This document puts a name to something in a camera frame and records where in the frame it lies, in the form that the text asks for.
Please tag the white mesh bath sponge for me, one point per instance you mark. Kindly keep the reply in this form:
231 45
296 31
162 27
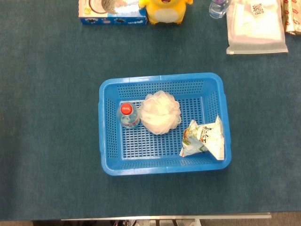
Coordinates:
160 113

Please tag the white frosted zip bag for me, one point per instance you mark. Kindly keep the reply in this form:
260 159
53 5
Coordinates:
254 30

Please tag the teal table cloth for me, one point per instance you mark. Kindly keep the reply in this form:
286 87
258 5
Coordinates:
47 117

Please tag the blue cookie box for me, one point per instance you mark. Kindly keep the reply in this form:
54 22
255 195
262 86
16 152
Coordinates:
113 20

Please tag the yellow plush toy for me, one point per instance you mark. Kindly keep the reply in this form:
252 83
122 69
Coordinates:
164 11

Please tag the blue perforated plastic basket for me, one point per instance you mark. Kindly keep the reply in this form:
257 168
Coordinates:
150 146

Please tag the clear bottle purple label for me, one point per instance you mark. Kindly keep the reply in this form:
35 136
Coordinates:
217 10

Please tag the gold red snack package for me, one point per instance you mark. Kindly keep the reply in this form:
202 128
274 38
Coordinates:
292 18

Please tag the red cap water bottle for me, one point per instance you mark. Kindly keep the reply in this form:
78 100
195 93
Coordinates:
127 109

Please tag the white green snack bag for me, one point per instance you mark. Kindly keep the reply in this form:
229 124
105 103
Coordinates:
202 139

